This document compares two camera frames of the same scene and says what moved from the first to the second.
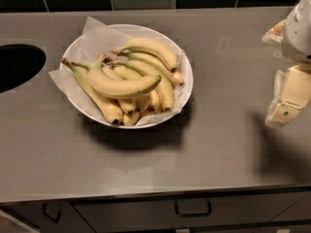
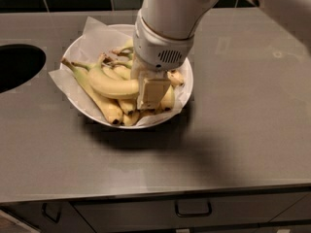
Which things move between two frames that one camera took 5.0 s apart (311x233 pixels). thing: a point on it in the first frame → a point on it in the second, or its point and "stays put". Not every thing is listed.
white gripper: [298, 33] → [155, 50]
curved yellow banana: [116, 86] stays put
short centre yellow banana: [128, 105] stays put
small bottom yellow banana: [130, 117] stays put
